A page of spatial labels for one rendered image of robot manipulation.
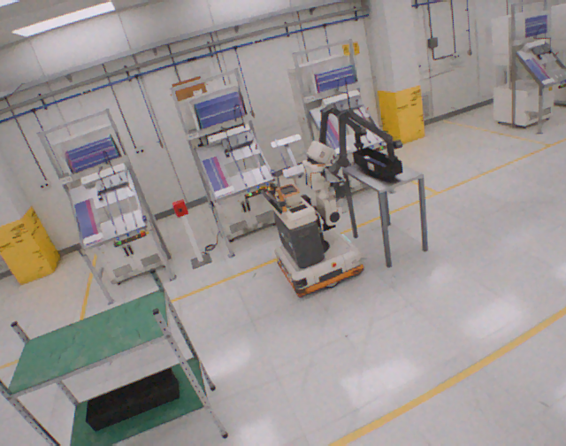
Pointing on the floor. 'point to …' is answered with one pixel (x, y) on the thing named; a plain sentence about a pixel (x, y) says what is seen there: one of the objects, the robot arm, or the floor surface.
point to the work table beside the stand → (386, 199)
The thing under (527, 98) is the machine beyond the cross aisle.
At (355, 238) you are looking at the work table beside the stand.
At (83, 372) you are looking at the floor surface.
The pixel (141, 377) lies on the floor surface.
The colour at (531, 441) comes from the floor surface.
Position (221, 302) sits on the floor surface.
